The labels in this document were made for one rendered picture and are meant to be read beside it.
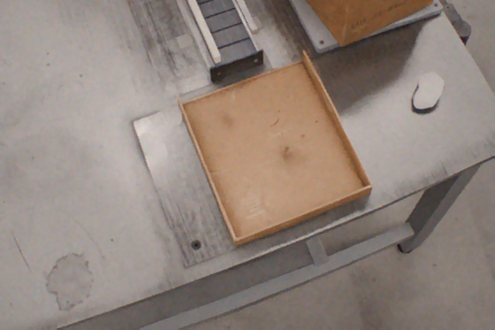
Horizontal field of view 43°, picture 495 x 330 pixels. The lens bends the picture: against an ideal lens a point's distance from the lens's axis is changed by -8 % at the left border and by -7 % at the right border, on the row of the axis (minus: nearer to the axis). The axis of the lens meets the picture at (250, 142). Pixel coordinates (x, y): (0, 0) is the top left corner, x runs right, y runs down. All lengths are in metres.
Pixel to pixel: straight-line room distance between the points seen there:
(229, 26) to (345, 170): 0.35
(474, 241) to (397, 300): 0.32
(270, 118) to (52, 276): 0.50
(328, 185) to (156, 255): 0.33
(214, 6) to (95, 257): 0.54
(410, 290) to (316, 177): 0.91
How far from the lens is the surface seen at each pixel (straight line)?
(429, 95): 1.30
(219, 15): 1.33
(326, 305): 2.01
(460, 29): 2.08
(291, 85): 1.30
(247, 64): 1.30
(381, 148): 1.26
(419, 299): 2.05
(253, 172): 1.22
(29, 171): 1.30
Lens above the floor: 1.97
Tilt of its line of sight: 66 degrees down
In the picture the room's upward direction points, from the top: 3 degrees counter-clockwise
